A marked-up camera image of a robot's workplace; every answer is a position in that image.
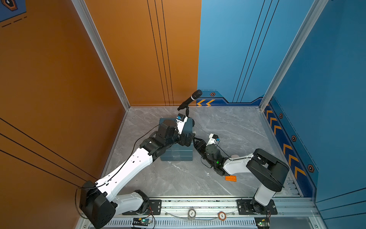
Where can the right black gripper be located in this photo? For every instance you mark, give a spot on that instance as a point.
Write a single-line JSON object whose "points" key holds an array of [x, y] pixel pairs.
{"points": [[200, 145]]}

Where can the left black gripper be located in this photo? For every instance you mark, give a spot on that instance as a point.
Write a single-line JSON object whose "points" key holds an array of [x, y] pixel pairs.
{"points": [[183, 142]]}

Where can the teal drawer cabinet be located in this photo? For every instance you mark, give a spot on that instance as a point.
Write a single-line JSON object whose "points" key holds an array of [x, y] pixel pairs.
{"points": [[178, 152]]}

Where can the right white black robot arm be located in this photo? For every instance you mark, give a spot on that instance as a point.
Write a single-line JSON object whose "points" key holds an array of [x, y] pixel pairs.
{"points": [[268, 169]]}

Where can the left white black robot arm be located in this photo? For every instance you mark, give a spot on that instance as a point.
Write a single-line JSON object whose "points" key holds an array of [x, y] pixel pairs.
{"points": [[100, 201]]}

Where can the black microphone stand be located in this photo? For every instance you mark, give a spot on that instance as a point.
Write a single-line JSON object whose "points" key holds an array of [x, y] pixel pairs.
{"points": [[187, 112]]}

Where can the orange toy brick plate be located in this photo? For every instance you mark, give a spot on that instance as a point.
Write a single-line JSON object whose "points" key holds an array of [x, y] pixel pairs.
{"points": [[231, 178]]}

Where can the black microphone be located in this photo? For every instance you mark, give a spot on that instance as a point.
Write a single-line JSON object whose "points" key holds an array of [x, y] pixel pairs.
{"points": [[197, 94]]}

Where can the left green circuit board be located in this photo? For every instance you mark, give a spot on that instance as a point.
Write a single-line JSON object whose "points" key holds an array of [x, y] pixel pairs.
{"points": [[141, 222]]}

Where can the green circuit board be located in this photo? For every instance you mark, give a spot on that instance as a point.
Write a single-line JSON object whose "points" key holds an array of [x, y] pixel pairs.
{"points": [[262, 223], [141, 222]]}

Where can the right green circuit board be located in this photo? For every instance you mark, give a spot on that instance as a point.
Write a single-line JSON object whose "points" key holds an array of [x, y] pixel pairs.
{"points": [[262, 223]]}

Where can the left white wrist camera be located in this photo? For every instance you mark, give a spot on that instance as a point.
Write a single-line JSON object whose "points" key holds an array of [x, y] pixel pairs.
{"points": [[181, 121]]}

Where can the grey round rail sticker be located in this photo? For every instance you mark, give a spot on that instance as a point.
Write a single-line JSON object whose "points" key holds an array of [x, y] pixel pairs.
{"points": [[191, 214]]}

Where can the orange round rail sticker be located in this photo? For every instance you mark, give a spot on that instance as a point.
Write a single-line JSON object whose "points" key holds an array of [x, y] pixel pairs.
{"points": [[222, 216]]}

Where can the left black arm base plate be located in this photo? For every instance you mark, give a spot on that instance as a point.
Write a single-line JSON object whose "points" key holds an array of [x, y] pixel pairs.
{"points": [[151, 206]]}

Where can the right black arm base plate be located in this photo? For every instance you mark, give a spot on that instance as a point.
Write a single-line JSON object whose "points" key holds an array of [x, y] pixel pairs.
{"points": [[251, 207]]}

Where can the aluminium front rail frame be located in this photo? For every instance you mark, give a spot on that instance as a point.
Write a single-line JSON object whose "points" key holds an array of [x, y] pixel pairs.
{"points": [[293, 213]]}

